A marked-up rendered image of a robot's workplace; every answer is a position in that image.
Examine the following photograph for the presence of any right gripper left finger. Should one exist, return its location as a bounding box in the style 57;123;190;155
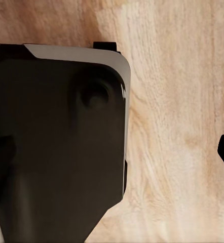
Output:
0;135;17;180

